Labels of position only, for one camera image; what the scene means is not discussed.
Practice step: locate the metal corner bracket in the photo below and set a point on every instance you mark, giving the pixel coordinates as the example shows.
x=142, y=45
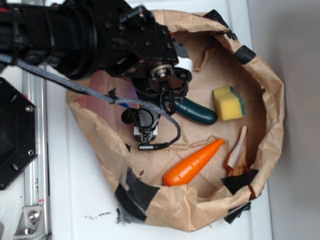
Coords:
x=31, y=224

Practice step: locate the yellow sponge with green pad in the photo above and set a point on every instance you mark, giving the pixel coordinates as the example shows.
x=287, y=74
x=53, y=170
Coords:
x=228, y=104

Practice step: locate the orange plastic carrot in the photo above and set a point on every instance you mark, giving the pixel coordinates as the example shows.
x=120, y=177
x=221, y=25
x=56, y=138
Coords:
x=187, y=169

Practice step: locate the brown paper bag bin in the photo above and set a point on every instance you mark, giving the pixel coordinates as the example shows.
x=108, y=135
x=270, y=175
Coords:
x=239, y=170

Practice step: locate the aluminium extrusion rail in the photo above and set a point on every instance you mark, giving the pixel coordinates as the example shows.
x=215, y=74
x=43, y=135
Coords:
x=36, y=175

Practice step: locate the white tray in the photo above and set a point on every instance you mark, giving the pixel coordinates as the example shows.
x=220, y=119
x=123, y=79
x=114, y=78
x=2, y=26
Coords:
x=83, y=207

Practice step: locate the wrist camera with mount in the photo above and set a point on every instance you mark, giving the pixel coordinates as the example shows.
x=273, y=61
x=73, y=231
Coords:
x=144, y=121

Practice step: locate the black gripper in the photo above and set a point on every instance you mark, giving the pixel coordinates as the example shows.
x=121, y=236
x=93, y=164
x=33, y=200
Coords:
x=145, y=51

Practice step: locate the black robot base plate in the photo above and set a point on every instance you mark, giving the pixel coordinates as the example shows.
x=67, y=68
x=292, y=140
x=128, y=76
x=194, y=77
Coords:
x=18, y=144

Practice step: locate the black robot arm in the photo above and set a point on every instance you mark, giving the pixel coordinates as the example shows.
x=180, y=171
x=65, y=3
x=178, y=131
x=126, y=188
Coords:
x=81, y=37

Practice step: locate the dark green toy cucumber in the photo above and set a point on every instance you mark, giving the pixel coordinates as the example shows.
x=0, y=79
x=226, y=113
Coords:
x=195, y=112

